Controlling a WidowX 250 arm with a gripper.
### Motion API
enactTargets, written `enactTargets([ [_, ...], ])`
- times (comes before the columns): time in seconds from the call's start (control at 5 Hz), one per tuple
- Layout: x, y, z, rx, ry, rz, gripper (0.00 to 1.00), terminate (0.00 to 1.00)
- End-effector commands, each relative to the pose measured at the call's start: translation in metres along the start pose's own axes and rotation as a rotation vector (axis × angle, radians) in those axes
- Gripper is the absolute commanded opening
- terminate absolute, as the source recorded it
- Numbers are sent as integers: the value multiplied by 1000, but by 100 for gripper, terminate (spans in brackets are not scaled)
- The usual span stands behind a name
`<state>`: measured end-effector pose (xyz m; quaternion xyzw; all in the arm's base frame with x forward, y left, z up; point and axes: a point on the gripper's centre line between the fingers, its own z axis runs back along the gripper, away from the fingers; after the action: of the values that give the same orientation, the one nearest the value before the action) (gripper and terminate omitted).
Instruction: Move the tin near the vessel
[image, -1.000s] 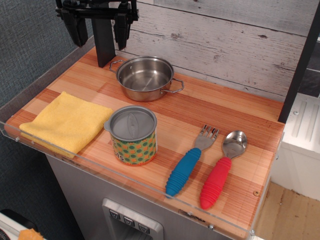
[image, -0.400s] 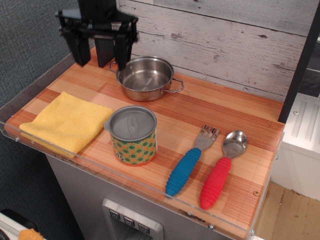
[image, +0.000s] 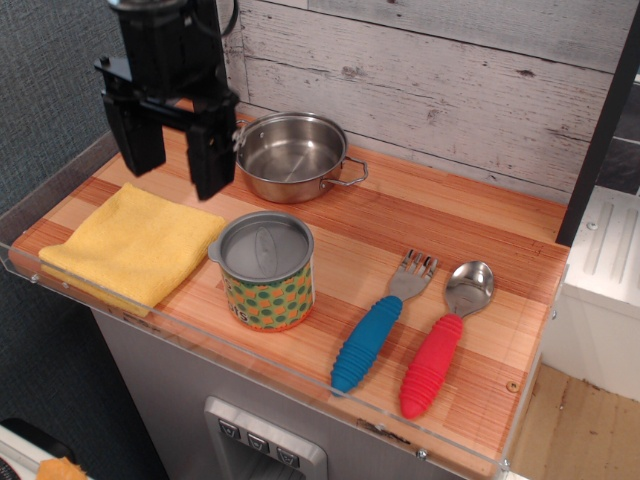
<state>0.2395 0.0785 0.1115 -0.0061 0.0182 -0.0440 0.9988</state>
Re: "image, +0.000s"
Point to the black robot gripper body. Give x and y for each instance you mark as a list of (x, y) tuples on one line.
[(173, 71)]

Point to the stainless steel pot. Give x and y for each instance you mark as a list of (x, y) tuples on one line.
[(292, 157)]

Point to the red handled spoon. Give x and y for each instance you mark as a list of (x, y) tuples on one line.
[(469, 289)]

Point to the yellow folded cloth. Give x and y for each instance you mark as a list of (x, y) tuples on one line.
[(134, 250)]

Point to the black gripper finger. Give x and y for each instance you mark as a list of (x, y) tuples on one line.
[(138, 136), (211, 148)]

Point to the blue handled fork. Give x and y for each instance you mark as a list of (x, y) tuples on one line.
[(361, 349)]

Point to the green orange dotted tin can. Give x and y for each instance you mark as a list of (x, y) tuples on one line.
[(266, 262)]

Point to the silver dispenser button panel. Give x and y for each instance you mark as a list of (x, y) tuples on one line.
[(249, 447)]

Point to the clear acrylic guard rail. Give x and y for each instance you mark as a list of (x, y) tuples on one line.
[(461, 167)]

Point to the dark right frame post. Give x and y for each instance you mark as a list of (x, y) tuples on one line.
[(610, 114)]

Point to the orange object at corner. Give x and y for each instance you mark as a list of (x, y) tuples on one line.
[(60, 469)]

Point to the white toy cabinet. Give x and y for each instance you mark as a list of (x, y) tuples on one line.
[(593, 330)]

